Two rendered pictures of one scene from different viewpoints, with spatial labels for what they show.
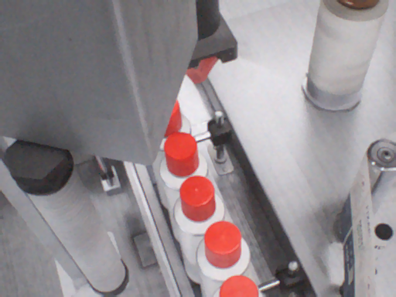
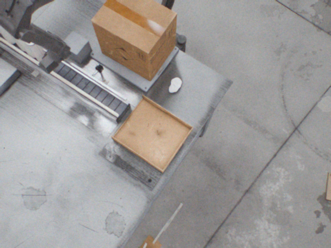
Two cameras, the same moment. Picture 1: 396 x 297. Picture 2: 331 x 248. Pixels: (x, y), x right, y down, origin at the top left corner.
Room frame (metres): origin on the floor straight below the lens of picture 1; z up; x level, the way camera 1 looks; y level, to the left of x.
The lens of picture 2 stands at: (1.71, 0.02, 2.41)
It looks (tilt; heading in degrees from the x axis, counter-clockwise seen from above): 71 degrees down; 138
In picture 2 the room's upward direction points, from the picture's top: 2 degrees clockwise
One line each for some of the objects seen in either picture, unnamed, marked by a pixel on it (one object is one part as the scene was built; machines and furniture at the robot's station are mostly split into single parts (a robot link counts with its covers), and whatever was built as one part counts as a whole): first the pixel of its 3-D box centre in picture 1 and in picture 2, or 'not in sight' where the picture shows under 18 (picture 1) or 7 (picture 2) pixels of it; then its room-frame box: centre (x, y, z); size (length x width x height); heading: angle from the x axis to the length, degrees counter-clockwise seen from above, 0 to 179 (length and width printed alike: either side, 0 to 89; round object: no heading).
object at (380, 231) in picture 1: (362, 264); not in sight; (0.18, -0.16, 0.97); 0.02 x 0.02 x 0.19
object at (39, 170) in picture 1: (81, 232); not in sight; (0.15, 0.09, 1.18); 0.04 x 0.04 x 0.21
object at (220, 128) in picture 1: (219, 136); not in sight; (0.41, -0.03, 0.89); 0.03 x 0.03 x 0.12; 16
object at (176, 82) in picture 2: not in sight; (175, 84); (1.17, 0.55, 0.85); 0.08 x 0.07 x 0.04; 79
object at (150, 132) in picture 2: not in sight; (152, 132); (1.30, 0.30, 0.85); 0.30 x 0.26 x 0.04; 16
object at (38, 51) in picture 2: not in sight; (35, 47); (0.66, 0.13, 0.98); 0.05 x 0.05 x 0.20
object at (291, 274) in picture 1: (275, 285); not in sight; (0.19, -0.08, 0.89); 0.06 x 0.03 x 0.12; 106
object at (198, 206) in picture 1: (201, 233); not in sight; (0.23, 0.00, 0.98); 0.05 x 0.05 x 0.20
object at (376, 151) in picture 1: (366, 196); not in sight; (0.26, -0.19, 0.97); 0.05 x 0.05 x 0.19
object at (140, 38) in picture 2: not in sight; (136, 35); (0.90, 0.54, 0.99); 0.30 x 0.24 x 0.27; 18
